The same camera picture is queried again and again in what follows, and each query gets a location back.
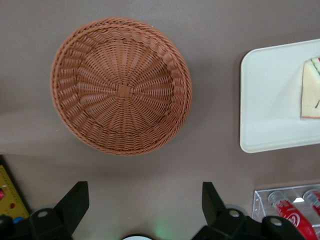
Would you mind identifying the red cola bottle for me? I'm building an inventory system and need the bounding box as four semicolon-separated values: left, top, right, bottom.
267;191;320;240
302;189;320;214

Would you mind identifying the triangle sandwich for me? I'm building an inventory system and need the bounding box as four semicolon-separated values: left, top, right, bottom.
299;56;320;120

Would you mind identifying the cream plastic tray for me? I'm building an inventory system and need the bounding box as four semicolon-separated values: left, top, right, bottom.
239;38;320;154

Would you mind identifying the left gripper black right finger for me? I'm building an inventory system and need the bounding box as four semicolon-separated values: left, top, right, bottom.
192;181;307;240

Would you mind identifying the clear acrylic bottle rack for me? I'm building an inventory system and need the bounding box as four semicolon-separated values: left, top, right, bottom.
252;183;320;240

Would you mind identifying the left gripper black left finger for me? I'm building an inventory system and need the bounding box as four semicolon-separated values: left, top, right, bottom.
0;181;90;240

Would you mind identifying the round brown wicker basket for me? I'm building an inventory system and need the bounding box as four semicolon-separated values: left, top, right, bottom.
50;16;193;156

